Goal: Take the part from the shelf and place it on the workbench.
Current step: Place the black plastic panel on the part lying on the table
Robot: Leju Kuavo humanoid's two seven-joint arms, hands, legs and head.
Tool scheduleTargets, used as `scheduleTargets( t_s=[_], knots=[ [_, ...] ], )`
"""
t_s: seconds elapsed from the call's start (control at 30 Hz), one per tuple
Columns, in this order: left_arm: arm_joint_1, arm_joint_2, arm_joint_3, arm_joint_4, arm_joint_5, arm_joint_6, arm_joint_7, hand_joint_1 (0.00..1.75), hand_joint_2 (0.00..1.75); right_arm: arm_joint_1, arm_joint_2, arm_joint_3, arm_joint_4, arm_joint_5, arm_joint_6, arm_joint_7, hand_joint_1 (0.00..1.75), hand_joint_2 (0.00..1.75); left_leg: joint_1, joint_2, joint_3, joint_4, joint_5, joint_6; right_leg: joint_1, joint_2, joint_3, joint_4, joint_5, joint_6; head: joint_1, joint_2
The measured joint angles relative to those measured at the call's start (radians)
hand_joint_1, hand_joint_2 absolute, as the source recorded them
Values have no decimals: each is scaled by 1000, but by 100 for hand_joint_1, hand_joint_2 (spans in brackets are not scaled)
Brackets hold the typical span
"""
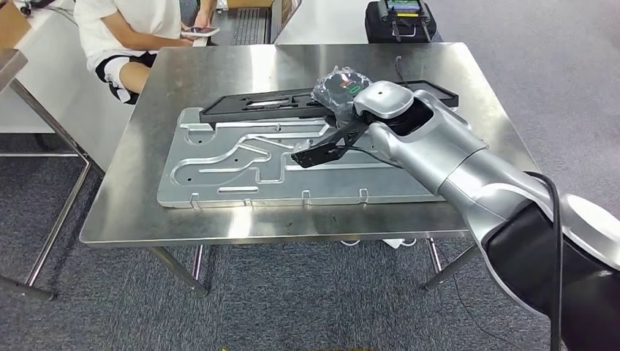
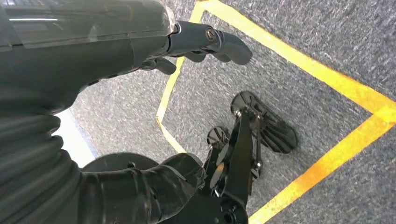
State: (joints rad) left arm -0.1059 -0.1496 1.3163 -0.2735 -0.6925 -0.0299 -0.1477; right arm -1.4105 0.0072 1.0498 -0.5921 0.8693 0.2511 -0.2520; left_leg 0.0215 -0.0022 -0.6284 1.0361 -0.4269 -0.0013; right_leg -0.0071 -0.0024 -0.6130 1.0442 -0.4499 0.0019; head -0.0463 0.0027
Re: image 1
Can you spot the black plastic plate frame part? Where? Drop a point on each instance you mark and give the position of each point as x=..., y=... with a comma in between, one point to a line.
x=232, y=109

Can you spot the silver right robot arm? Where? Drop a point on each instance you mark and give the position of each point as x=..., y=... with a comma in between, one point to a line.
x=460, y=164

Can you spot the stainless steel workbench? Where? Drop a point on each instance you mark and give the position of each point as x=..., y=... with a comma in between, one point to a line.
x=145, y=145

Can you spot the silver stamped metal panel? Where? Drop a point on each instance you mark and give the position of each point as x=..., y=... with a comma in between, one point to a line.
x=218, y=169

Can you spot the white power strip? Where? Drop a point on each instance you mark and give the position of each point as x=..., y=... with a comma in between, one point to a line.
x=393, y=242

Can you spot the white table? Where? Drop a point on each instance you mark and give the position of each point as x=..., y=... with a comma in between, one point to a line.
x=319, y=24

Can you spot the grey keyboard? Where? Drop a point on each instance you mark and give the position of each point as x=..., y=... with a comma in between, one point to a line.
x=249, y=26

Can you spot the black carry case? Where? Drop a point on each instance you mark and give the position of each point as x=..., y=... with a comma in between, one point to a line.
x=378, y=26

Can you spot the smartphone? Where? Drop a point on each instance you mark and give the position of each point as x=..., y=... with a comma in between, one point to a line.
x=201, y=32

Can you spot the flat brown cardboard box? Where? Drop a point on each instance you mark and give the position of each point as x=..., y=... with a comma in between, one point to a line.
x=249, y=3

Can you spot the handheld controller with screen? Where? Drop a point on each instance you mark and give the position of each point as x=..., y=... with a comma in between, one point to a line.
x=404, y=7

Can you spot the person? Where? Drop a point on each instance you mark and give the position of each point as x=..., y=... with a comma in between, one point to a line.
x=126, y=24

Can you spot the white desk with metal legs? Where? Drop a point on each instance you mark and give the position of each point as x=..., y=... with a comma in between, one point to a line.
x=63, y=97

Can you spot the stainless steel table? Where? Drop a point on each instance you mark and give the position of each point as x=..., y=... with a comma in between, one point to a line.
x=12, y=65

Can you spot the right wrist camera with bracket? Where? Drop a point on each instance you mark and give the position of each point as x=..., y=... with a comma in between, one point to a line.
x=315, y=156

